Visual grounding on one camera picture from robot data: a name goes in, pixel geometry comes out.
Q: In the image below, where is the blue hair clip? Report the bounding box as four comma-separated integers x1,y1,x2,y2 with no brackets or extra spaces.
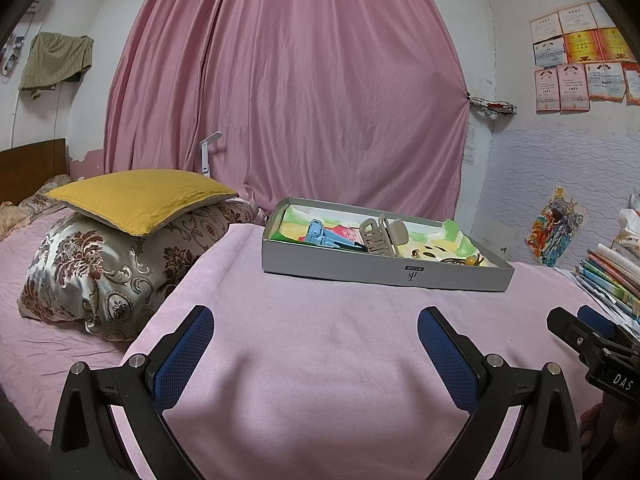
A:
300,219,368,252

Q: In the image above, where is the green hanging cloth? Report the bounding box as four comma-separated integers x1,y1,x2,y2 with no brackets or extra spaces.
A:
18,31,95,101

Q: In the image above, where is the group of wall certificates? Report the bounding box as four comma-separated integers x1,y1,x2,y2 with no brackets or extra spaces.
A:
530,1,640,113

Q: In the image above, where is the white plastic bag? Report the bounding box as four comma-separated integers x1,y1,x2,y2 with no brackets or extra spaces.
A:
614,208,640,257

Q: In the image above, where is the colourful wall picture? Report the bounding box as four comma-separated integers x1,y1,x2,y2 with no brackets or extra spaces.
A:
525,186,589,268

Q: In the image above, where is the pink curtain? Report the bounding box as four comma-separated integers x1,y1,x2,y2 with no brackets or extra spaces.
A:
103,0,471,218

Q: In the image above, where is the yellow pillow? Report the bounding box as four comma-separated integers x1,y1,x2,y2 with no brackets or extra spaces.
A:
45,170,239,237

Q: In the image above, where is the white folding lamp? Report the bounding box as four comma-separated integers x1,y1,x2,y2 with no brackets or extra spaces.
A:
199,131,223,178

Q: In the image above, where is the wooden headboard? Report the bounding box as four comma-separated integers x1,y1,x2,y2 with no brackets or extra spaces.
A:
0,138,68,206

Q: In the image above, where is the grey shallow box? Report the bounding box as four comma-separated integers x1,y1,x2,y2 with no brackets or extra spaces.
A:
261,197,516,293

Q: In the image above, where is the wire wall shelf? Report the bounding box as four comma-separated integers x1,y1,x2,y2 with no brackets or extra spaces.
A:
468,95,517,120

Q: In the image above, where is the beige floral quilt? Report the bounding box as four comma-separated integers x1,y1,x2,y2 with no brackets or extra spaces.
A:
0,174,73,241

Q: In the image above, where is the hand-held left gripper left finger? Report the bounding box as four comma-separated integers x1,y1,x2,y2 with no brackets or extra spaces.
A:
50,305,216,480

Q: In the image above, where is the grey hair claw clip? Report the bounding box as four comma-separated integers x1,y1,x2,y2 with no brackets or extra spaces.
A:
358,213,412,257

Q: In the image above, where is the person's right hand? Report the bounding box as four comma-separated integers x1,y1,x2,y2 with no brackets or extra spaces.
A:
580,402,606,446

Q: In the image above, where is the pink bed sheet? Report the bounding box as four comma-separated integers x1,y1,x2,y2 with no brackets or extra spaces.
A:
0,207,131,441

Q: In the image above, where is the stack of books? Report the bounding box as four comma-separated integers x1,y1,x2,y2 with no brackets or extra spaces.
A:
574,244,640,331

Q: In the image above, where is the brown floral satin pillow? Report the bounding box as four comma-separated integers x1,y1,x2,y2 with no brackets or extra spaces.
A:
17,197,261,342

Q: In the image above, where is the metal wall fixture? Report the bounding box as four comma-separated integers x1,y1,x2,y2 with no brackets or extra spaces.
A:
0,35,25,78

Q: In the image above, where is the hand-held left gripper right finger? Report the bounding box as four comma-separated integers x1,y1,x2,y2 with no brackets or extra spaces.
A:
417,306,583,480

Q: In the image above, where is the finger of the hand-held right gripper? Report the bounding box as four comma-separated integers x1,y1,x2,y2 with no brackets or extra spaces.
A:
546,307,626,368
577,304,640,356

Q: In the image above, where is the pink blanket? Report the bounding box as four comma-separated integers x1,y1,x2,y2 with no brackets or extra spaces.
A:
107,222,640,480

